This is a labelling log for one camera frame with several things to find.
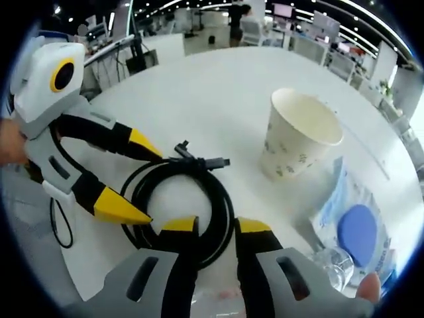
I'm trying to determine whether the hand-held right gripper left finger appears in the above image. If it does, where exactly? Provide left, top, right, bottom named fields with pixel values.
left=104, top=215, right=200, bottom=318

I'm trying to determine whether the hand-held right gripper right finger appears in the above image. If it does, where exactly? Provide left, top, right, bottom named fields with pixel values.
left=235, top=217, right=375, bottom=318

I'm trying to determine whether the cream paper cup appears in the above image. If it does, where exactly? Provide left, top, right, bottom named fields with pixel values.
left=258, top=87, right=345, bottom=182

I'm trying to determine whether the person's left hand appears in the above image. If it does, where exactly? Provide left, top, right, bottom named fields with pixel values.
left=0, top=118, right=30, bottom=166

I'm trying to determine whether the person's right hand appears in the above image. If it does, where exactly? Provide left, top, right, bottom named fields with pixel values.
left=356, top=273, right=382, bottom=303

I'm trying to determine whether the black monitor stand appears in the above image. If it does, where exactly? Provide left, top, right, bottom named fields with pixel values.
left=125, top=0, right=159, bottom=74

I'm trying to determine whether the white table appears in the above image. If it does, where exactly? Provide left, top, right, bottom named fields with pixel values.
left=62, top=46, right=423, bottom=318

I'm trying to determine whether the white office chair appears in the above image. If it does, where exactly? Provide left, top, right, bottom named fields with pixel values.
left=240, top=15, right=266, bottom=47

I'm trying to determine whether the computer monitor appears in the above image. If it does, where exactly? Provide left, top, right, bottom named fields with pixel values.
left=273, top=3, right=295, bottom=18
left=313, top=10, right=341, bottom=34

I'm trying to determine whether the green potted plant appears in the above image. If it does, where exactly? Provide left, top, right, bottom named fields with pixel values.
left=380, top=78, right=398, bottom=97

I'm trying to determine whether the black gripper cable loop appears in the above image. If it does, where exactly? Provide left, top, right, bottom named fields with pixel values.
left=49, top=197, right=74, bottom=248

